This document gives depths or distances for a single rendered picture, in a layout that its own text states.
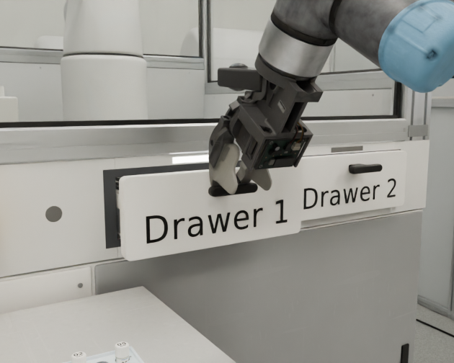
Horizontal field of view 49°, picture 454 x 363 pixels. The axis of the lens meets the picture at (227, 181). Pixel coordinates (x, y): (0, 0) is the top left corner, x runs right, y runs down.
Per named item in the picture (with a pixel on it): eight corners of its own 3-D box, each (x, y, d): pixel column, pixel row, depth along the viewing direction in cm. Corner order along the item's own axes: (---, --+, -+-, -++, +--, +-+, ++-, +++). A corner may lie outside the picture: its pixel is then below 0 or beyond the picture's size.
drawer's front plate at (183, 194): (300, 232, 80) (303, 163, 78) (125, 262, 65) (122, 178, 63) (294, 230, 81) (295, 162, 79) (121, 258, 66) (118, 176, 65)
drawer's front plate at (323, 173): (404, 205, 101) (407, 150, 99) (290, 222, 86) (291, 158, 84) (397, 203, 102) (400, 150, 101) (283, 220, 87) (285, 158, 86)
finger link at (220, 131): (203, 167, 64) (231, 111, 59) (198, 159, 65) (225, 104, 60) (233, 168, 67) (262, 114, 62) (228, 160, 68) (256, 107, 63)
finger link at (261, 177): (250, 214, 68) (266, 164, 62) (231, 185, 72) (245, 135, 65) (269, 210, 69) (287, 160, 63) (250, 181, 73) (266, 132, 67)
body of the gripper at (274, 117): (245, 176, 59) (282, 88, 51) (215, 130, 64) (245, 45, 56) (296, 171, 62) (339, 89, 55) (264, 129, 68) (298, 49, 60)
